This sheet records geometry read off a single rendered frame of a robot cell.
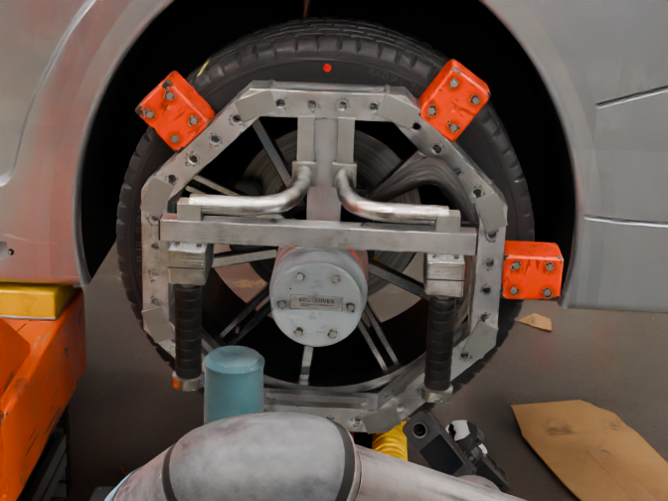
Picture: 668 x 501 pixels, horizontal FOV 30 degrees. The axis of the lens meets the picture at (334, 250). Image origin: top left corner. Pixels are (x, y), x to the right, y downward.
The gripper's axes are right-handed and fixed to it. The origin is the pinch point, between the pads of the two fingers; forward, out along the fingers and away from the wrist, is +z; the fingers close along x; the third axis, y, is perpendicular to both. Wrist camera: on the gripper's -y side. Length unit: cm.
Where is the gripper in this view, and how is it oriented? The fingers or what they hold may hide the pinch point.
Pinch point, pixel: (452, 423)
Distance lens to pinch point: 189.3
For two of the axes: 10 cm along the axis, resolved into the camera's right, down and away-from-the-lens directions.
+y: 6.7, 7.1, 2.2
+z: 0.4, -3.2, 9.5
